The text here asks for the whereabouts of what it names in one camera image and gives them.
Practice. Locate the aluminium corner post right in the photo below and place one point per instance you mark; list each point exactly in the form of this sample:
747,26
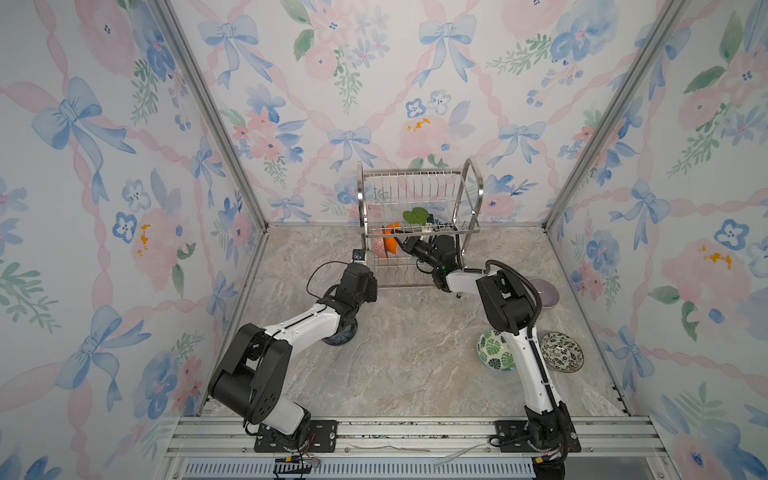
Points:
659,34

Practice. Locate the aluminium corner post left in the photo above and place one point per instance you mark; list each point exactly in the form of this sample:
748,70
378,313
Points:
179,45

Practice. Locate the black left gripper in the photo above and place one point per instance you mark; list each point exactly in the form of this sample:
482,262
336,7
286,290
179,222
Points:
372,288

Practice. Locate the aluminium corner post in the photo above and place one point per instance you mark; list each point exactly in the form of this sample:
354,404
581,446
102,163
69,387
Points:
659,34
179,45

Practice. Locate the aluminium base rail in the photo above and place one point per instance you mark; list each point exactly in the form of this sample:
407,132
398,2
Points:
605,447

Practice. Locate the dark blue patterned bowl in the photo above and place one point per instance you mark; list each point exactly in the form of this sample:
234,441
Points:
347,329

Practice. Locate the green leaf shaped dish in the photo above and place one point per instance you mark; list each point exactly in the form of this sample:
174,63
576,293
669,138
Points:
417,216

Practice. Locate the white ventilation grille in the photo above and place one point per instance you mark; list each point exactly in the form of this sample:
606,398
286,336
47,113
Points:
360,468

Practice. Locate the stainless steel dish rack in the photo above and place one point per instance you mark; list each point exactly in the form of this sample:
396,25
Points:
450,195

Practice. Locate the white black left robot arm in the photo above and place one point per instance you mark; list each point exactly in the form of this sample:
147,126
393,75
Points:
250,377

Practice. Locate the lilac bowl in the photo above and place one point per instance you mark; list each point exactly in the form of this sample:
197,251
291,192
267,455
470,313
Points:
548,292

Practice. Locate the white bowl orange outside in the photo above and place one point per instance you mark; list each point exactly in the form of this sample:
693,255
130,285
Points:
389,240

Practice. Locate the small patterned dish right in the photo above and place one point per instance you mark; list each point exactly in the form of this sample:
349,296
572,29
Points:
561,352

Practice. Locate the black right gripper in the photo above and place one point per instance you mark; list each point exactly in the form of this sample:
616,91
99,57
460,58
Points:
411,244

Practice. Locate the green leaf pattern bowl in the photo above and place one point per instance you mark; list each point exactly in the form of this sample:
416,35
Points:
494,352

